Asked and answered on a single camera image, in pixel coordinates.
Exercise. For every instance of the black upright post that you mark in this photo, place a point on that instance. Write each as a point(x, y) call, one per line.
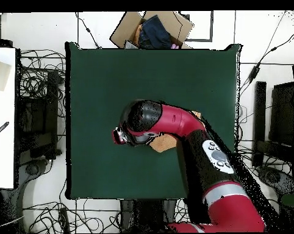
point(260, 109)

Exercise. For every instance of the dark green table cloth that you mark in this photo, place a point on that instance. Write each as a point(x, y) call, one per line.
point(100, 85)

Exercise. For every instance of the black equipment rack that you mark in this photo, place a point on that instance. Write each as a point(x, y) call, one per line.
point(37, 121)

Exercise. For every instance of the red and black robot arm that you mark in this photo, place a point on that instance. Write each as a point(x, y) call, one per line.
point(234, 214)

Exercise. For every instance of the dark blue jeans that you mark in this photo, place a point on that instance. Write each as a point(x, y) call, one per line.
point(156, 31)

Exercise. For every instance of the black flat panel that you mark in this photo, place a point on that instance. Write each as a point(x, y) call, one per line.
point(282, 112)

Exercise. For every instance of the black power strip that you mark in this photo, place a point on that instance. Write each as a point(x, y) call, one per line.
point(64, 219)

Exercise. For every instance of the brown cardboard box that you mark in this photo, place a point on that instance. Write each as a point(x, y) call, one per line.
point(122, 31)

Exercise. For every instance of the orange terry towel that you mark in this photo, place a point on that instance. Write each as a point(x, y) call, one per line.
point(162, 143)

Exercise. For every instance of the black ridged tool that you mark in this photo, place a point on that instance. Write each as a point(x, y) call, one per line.
point(0, 130)

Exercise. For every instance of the white table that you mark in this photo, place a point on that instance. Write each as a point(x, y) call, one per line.
point(3, 146)

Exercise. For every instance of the black office chair base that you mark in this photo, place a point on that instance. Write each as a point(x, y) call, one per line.
point(32, 169)
point(273, 176)

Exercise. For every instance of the pink cloth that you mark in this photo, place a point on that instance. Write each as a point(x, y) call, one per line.
point(175, 46)

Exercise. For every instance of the orange cloth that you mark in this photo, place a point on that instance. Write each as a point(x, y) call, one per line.
point(137, 34)

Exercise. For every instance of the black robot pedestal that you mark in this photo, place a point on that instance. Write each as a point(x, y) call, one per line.
point(147, 214)

